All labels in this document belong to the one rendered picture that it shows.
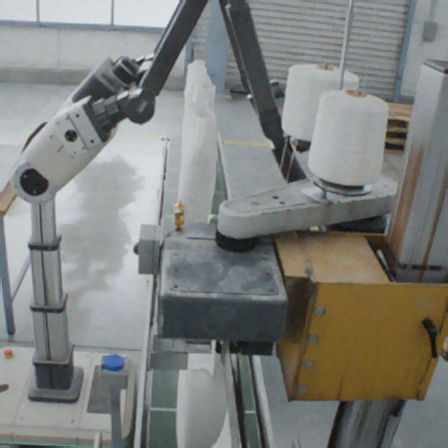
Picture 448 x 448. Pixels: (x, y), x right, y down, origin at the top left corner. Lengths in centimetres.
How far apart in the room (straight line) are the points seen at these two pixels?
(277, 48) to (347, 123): 777
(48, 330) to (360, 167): 147
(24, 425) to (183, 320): 135
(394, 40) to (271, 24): 193
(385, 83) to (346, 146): 825
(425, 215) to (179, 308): 52
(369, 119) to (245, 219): 32
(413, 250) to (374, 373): 29
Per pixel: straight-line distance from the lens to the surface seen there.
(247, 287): 107
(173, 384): 228
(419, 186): 116
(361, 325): 120
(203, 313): 105
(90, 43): 884
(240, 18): 147
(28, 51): 906
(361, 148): 105
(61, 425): 229
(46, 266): 207
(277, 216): 120
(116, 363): 163
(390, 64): 925
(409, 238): 120
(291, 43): 880
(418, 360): 132
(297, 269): 115
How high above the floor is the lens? 189
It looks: 26 degrees down
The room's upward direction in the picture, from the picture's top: 6 degrees clockwise
